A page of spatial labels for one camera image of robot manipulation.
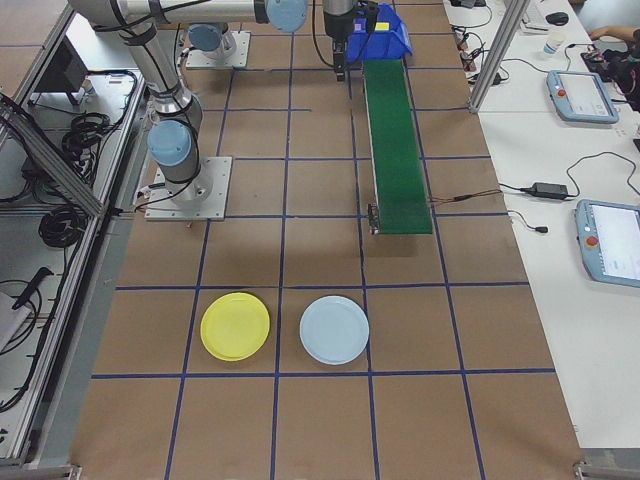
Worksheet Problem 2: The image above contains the bystander forearm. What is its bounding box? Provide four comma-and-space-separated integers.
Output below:
608, 24, 640, 44

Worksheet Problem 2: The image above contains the light blue plastic plate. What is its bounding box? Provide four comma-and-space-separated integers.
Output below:
299, 295, 371, 366

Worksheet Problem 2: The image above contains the yellow plastic plate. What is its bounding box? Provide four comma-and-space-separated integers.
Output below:
200, 292, 272, 362

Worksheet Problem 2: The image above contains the blue plastic storage bin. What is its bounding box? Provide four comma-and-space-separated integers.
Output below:
346, 2, 414, 65

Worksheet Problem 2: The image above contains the green conveyor belt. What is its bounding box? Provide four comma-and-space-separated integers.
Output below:
360, 58, 434, 237

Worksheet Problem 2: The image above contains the small circuit board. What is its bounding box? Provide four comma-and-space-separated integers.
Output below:
457, 47, 480, 77

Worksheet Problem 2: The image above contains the white keyboard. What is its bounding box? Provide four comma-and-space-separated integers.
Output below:
521, 0, 551, 32

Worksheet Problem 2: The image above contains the grey teach pendant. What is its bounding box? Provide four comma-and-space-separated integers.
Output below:
572, 198, 640, 289
546, 69, 620, 125

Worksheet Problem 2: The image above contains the black power adapter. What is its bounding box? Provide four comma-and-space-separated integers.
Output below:
519, 181, 571, 200

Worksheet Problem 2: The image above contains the black bag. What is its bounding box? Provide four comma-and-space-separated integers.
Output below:
594, 47, 640, 114

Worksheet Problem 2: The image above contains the black control box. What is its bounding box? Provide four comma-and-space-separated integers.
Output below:
30, 37, 90, 106

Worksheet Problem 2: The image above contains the white desk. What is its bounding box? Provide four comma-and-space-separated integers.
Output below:
442, 0, 640, 451

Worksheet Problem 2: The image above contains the white square base plate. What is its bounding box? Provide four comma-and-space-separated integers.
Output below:
185, 31, 251, 70
144, 156, 234, 221

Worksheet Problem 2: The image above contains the aluminium profile post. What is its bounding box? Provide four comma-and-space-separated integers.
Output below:
468, 0, 530, 115

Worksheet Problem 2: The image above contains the red black conveyor wire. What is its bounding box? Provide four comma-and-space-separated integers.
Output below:
428, 189, 503, 205

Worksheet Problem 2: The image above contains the black cable with plug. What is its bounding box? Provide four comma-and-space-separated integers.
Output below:
508, 209, 549, 235

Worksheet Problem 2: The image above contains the black cable coil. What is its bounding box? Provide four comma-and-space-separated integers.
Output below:
38, 205, 84, 250
62, 113, 124, 166

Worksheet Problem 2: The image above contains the black adapter cable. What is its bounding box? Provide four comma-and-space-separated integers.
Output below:
566, 152, 640, 200

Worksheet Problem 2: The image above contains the metal V-shaped frame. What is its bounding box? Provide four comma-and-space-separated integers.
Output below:
0, 0, 151, 469

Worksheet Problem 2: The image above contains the black handle tool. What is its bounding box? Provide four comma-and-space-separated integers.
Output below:
10, 267, 54, 309

